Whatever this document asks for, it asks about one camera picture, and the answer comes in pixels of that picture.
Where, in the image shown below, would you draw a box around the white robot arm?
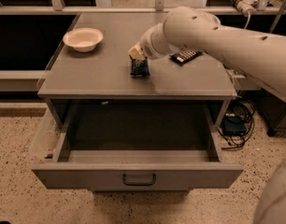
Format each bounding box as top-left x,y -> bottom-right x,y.
129,7 -> 286,224

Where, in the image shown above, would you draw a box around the grey metal drawer cabinet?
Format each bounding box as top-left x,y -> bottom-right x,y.
38,12 -> 236,132

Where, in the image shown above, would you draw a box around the open grey top drawer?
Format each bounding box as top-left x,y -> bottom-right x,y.
32,104 -> 243,191

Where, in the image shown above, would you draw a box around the black snack bar wrapper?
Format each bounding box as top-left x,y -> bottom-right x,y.
170,50 -> 201,65

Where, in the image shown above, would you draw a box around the white paper bowl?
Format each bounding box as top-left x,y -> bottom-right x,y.
63,28 -> 104,52

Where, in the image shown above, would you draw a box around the white power strip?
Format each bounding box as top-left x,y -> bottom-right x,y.
230,0 -> 257,16

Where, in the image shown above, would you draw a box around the blue box on floor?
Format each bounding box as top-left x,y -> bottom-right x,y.
221,117 -> 247,136

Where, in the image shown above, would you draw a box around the diagonal metal rod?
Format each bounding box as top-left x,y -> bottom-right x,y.
269,0 -> 286,34

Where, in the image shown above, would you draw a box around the white power cable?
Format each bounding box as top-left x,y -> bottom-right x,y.
242,11 -> 251,30

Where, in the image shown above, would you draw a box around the black floor cables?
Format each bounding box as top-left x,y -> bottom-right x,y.
217,98 -> 256,151

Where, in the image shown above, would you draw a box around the black drawer handle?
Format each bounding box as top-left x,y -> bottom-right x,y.
122,174 -> 156,187

